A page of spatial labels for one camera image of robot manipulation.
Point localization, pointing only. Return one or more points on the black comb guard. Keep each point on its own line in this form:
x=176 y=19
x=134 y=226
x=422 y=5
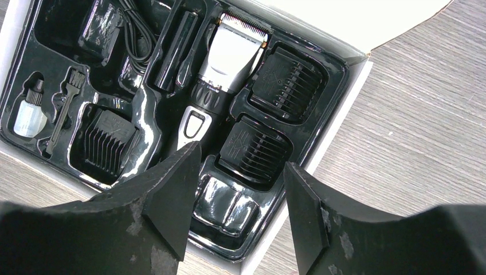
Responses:
x=254 y=153
x=104 y=145
x=287 y=86

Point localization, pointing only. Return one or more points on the black cleaning brush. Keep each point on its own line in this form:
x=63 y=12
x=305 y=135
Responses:
x=74 y=84

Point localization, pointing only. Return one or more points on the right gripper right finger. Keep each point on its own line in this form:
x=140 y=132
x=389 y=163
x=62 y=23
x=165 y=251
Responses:
x=336 y=234

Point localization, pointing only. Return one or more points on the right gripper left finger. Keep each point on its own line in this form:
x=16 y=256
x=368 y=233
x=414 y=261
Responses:
x=140 y=226

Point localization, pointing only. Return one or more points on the white oil bottle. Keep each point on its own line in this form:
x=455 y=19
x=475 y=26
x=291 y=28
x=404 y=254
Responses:
x=31 y=120

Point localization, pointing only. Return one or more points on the black power adapter with cord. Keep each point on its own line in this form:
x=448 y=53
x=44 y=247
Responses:
x=107 y=21

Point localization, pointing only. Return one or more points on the black silver hair clipper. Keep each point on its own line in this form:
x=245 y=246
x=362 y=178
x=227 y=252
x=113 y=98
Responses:
x=236 y=46

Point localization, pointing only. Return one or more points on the black comb guard in tray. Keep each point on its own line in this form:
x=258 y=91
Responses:
x=104 y=145

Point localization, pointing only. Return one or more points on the white hair clipper box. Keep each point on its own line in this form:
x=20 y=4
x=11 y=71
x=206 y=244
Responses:
x=351 y=29

